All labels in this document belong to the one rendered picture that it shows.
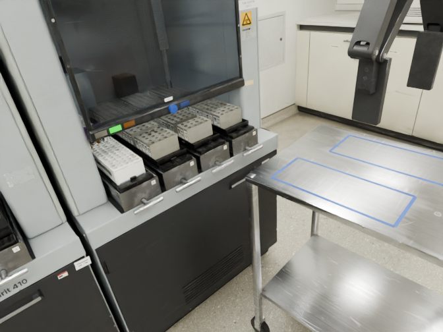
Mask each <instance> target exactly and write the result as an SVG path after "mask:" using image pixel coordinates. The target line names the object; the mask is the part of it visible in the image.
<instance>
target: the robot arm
mask: <svg viewBox="0 0 443 332"><path fill-rule="evenodd" d="M419 1H420V7H421V16H422V21H423V30H424V31H419V32H418V34H417V39H416V43H415V48H414V52H413V58H412V62H411V67H410V71H409V77H408V80H407V87H410V88H417V89H422V90H431V89H432V88H433V86H434V81H435V78H436V73H437V70H438V66H439V62H440V58H441V55H442V50H443V0H419ZM412 2H413V0H365V1H364V3H363V7H362V9H361V12H360V15H359V18H358V21H357V24H356V27H355V30H354V33H353V36H352V38H351V41H350V44H349V47H348V50H347V54H348V56H349V57H350V58H351V59H358V60H359V64H358V69H357V79H356V85H355V95H354V100H353V110H352V116H351V118H352V119H353V120H356V121H360V122H363V123H367V124H370V125H374V126H376V125H378V124H380V121H381V116H382V110H383V106H384V99H385V95H386V88H387V84H388V77H389V73H390V67H391V62H392V58H391V57H386V56H387V54H388V52H389V50H390V48H391V46H392V44H393V42H394V40H395V38H396V36H397V34H398V31H399V29H400V27H401V25H402V23H403V21H404V19H405V17H406V15H407V13H408V11H409V9H410V7H411V4H412Z"/></svg>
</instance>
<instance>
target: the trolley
mask: <svg viewBox="0 0 443 332"><path fill-rule="evenodd" d="M245 181H246V182H247V198H248V209H249V229H250V240H251V260H252V281H253V292H254V312H255V316H254V317H253V318H252V319H251V325H252V327H253V329H254V330H255V331H256V332H270V328H269V327H268V324H267V323H266V320H265V316H263V310H262V297H264V298H266V299H267V300H269V301H270V302H271V303H272V304H274V305H276V306H277V307H278V308H280V309H281V310H283V311H284V312H285V313H287V314H289V315H290V316H291V317H293V318H294V319H296V320H297V321H298V322H299V323H301V324H303V325H304V326H305V327H307V328H308V329H310V330H311V331H312V332H443V296H442V295H441V294H438V293H437V292H434V291H433V290H430V289H428V288H426V287H424V286H422V285H420V284H418V283H416V282H414V281H412V280H410V279H408V278H406V277H404V276H402V275H400V274H397V273H395V272H393V271H391V270H389V269H387V268H385V267H383V266H381V265H379V264H377V263H375V262H372V261H370V260H368V259H366V258H364V257H362V256H360V255H358V254H356V253H354V252H352V251H350V250H348V249H346V248H344V247H342V246H340V245H338V244H336V243H334V242H332V241H330V240H328V239H326V238H324V237H322V236H319V235H318V222H319V215H320V214H321V215H324V216H326V217H329V218H330V219H333V220H335V221H337V222H340V223H342V224H344V225H347V226H348V227H351V228H353V229H356V230H358V231H361V232H362V233H365V234H367V235H369V236H372V237H374V238H377V239H378V240H381V241H383V242H385V243H388V244H390V245H392V246H395V247H396V248H399V249H401V250H404V251H406V252H408V253H410V254H413V255H414V256H417V257H419V258H422V259H424V260H426V261H428V262H430V263H433V264H435V265H438V266H440V267H443V153H442V152H436V151H433V150H428V149H425V148H420V147H417V146H412V145H409V144H404V143H401V142H395V141H392V140H387V139H384V138H379V137H375V136H371V135H368V134H363V133H360V132H354V131H351V130H346V129H343V128H338V127H335V126H330V125H326V124H320V125H318V126H317V127H316V128H314V129H312V130H311V131H310V132H308V133H307V134H305V135H304V136H302V137H301V138H300V139H298V140H297V141H295V142H294V143H292V144H291V145H289V146H288V147H286V148H285V149H284V150H282V151H281V152H279V153H278V154H276V155H275V156H274V157H272V158H270V159H269V160H267V161H266V162H265V163H263V164H262V165H260V166H259V167H257V168H256V169H255V170H253V171H251V172H250V173H249V174H247V175H246V176H245ZM258 187H260V188H263V189H265V190H267V191H269V192H271V193H274V194H276V195H278V196H281V197H282V198H285V199H287V200H290V201H292V202H294V203H296V204H299V205H301V206H303V207H305V208H308V209H311V210H312V223H311V232H310V239H309V240H308V241H307V242H306V243H305V244H304V245H303V246H302V247H301V248H300V250H299V251H298V252H297V253H296V254H295V255H294V256H293V257H292V258H291V259H290V260H289V261H288V262H287V263H286V264H285V265H284V266H283V267H282V268H281V269H280V270H279V271H278V273H277V274H276V275H275V276H274V277H273V278H272V279H271V280H270V281H269V282H268V283H267V284H266V286H265V287H264V288H263V289H262V278H261V261H260V230H259V213H258Z"/></svg>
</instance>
